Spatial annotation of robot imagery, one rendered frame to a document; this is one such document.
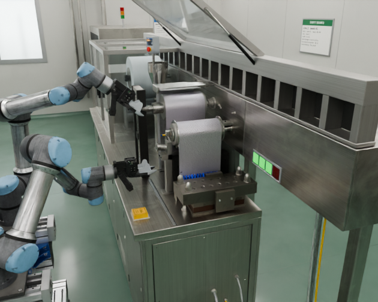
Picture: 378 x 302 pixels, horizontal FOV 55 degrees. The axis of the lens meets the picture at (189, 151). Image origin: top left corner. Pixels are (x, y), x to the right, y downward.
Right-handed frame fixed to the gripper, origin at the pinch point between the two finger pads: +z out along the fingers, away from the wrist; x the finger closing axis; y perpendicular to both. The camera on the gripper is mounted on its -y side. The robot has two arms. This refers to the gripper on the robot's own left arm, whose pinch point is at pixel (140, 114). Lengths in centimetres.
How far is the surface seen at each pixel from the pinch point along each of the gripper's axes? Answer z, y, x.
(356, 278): 87, 3, -83
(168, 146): 23.3, -5.3, 1.0
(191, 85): 22.1, 28.6, 23.8
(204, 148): 37.7, 5.4, -6.3
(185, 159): 32.5, -5.1, -6.3
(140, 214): 24.3, -38.4, -19.4
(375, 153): 42, 41, -90
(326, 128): 34, 40, -73
